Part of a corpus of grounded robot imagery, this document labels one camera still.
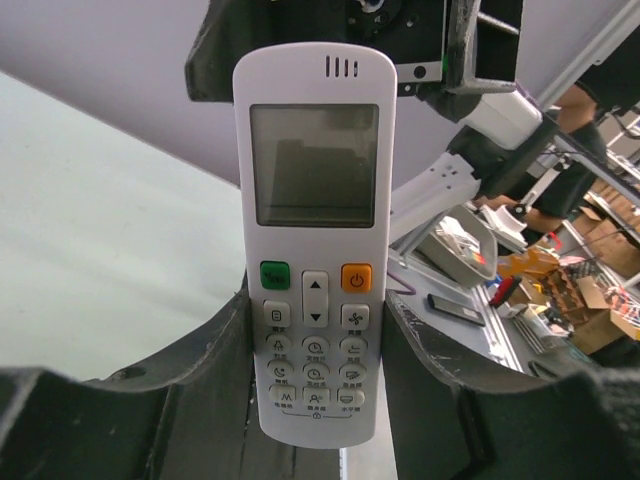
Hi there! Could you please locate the grey plastic tray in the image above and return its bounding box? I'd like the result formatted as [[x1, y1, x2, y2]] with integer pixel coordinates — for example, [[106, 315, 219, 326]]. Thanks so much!
[[416, 205, 497, 288]]

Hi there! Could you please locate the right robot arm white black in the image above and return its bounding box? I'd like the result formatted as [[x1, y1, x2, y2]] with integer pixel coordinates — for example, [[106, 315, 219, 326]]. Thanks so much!
[[185, 1, 556, 197]]

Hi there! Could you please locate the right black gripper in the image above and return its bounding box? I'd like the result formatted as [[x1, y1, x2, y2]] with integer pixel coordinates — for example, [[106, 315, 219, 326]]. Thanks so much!
[[269, 0, 523, 95]]

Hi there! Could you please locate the person in black shirt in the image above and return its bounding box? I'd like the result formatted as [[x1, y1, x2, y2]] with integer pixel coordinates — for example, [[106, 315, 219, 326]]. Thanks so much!
[[474, 64, 640, 246]]

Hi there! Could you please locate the white remote control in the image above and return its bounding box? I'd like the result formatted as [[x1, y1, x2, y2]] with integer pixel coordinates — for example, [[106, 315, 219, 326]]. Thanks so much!
[[232, 42, 397, 449]]

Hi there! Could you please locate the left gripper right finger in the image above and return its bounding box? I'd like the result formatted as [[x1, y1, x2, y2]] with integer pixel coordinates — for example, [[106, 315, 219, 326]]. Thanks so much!
[[382, 292, 639, 479]]

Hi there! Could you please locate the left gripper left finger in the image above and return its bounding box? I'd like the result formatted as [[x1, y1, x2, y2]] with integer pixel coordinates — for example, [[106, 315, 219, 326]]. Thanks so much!
[[1, 290, 252, 479]]

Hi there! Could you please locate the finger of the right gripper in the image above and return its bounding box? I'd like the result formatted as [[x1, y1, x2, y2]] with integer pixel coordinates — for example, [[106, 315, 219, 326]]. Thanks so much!
[[184, 0, 271, 103]]

